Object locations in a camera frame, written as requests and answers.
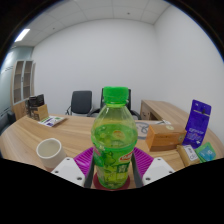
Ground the white printed leaflet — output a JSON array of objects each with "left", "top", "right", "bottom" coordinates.
[{"left": 37, "top": 115, "right": 67, "bottom": 128}]

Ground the grey mesh office chair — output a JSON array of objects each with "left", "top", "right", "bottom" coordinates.
[{"left": 88, "top": 87, "right": 142, "bottom": 120}]

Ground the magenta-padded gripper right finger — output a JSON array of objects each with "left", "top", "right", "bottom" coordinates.
[{"left": 130, "top": 146, "right": 176, "bottom": 188}]

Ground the black office chair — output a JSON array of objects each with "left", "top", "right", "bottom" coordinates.
[{"left": 65, "top": 90, "right": 94, "bottom": 117}]

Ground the green pack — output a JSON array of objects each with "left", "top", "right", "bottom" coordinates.
[{"left": 194, "top": 141, "right": 217, "bottom": 163}]

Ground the round grey disc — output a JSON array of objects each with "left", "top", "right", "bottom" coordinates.
[{"left": 134, "top": 120, "right": 158, "bottom": 140}]

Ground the rectangular ceiling light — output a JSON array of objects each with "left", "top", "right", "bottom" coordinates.
[{"left": 14, "top": 28, "right": 31, "bottom": 43}]

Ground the dark brown box stack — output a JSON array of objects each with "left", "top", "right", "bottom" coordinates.
[{"left": 27, "top": 93, "right": 45, "bottom": 118}]

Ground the brown cardboard box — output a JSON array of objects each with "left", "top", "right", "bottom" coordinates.
[{"left": 145, "top": 123, "right": 188, "bottom": 152}]

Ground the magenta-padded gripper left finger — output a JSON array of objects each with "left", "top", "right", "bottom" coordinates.
[{"left": 50, "top": 146, "right": 96, "bottom": 189}]

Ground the small tan packet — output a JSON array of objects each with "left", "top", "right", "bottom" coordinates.
[{"left": 175, "top": 144, "right": 201, "bottom": 168}]

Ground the wooden side desk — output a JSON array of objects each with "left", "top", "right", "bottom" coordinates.
[{"left": 139, "top": 99, "right": 191, "bottom": 126}]

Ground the small tan cardboard box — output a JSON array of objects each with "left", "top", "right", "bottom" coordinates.
[{"left": 32, "top": 104, "right": 50, "bottom": 122}]

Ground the wooden shelf cabinet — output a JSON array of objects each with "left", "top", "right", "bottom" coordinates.
[{"left": 10, "top": 59, "right": 36, "bottom": 119}]

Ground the white cup with pink base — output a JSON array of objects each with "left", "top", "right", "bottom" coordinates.
[{"left": 35, "top": 137, "right": 68, "bottom": 171}]

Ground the purple pouch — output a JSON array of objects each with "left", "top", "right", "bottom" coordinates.
[{"left": 182, "top": 99, "right": 212, "bottom": 149}]

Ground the green drink bottle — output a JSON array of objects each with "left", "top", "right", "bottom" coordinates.
[{"left": 90, "top": 85, "right": 139, "bottom": 190}]

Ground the black sofa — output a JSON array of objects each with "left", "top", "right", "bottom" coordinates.
[{"left": 0, "top": 110, "right": 16, "bottom": 133}]

